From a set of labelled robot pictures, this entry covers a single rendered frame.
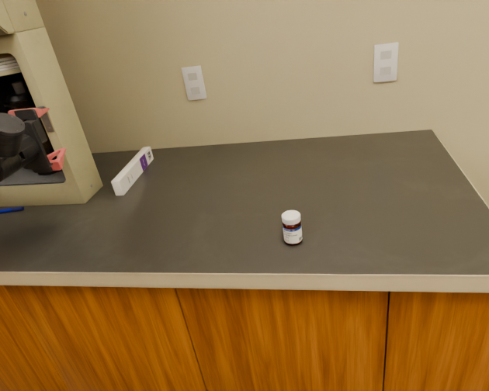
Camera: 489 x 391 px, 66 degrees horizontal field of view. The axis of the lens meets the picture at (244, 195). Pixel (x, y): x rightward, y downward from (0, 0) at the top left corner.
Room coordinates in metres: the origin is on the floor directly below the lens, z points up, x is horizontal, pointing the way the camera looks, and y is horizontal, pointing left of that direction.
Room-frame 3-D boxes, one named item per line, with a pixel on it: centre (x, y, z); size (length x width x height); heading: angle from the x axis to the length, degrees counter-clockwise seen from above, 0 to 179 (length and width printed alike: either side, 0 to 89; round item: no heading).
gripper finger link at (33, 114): (0.82, 0.42, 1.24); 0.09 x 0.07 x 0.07; 165
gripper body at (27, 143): (0.75, 0.43, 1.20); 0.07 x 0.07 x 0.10; 75
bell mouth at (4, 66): (1.13, 0.58, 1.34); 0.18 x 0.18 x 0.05
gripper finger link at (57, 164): (0.82, 0.42, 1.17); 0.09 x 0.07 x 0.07; 165
